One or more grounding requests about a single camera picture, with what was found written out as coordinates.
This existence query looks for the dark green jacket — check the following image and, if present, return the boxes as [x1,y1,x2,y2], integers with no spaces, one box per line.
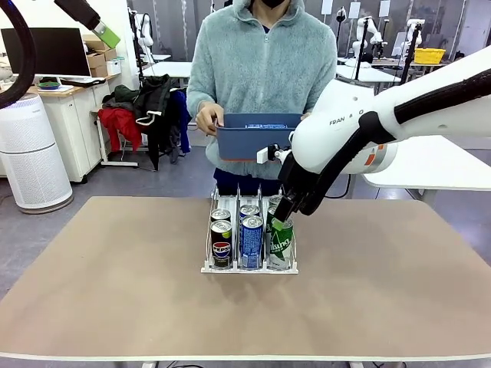
[114,84,141,105]

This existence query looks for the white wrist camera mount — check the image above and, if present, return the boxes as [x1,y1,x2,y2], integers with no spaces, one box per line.
[256,143,292,165]

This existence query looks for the person in teal fleece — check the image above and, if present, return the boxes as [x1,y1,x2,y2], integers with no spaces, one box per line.
[186,0,338,199]

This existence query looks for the black camera stand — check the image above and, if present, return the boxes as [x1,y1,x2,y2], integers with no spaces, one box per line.
[398,21,423,84]
[349,17,370,84]

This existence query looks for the white rounded table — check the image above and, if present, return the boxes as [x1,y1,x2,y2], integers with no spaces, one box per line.
[360,133,491,205]

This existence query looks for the black keyboard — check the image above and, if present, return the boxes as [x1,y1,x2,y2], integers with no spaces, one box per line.
[60,76,107,87]

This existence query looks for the black jacket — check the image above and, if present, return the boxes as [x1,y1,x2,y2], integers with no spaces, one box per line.
[132,74,182,173]

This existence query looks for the red jacket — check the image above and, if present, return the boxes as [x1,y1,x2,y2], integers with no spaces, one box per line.
[97,108,143,153]

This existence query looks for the person's right hand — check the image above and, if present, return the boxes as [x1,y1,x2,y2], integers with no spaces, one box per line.
[196,101,226,136]

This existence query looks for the white background desk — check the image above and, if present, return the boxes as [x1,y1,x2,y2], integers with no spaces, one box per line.
[140,61,195,88]
[336,64,402,94]

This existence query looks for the wooden shelf unit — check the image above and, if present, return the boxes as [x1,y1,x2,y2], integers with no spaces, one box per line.
[409,61,456,80]

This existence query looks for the white cabinet desk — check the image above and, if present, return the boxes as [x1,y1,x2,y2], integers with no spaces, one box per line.
[36,78,116,185]

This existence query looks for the medium cardboard box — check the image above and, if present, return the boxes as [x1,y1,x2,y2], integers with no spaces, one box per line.
[86,51,107,70]

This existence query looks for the yellow plastic basket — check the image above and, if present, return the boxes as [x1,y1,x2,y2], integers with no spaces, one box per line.
[414,48,447,64]

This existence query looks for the white rolling side table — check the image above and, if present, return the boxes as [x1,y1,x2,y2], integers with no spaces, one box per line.
[91,109,140,169]

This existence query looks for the white wire can dispenser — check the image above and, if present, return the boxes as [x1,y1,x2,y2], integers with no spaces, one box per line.
[200,182,299,275]

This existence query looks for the large cardboard box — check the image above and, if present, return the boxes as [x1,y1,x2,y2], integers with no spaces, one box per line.
[82,34,110,53]

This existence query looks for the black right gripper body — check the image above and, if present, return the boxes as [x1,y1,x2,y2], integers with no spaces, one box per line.
[278,153,319,200]

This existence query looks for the person's right forearm teal sleeve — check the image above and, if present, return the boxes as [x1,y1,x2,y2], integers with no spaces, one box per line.
[186,63,216,116]

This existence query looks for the white cylindrical air purifier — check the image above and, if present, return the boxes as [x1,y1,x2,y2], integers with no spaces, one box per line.
[0,93,74,215]

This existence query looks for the black Pepsi can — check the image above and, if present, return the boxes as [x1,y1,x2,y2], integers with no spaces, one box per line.
[209,209,232,225]
[209,220,233,269]

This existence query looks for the black right arm hose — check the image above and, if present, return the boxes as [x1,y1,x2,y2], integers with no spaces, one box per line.
[301,71,491,217]

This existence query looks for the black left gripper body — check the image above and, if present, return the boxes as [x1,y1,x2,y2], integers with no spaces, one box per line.
[53,0,101,31]

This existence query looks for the black computer monitor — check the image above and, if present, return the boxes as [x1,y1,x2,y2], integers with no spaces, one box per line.
[1,27,92,77]

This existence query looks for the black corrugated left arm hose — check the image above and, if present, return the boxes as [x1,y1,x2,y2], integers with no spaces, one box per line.
[0,0,38,110]

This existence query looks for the person's left forearm teal sleeve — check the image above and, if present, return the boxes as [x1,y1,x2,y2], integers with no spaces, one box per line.
[306,53,338,116]

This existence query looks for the blue plastic bin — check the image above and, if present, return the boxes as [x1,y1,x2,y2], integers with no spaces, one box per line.
[215,113,304,162]

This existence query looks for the blue jacket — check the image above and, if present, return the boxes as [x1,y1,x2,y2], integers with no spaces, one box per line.
[170,90,194,155]

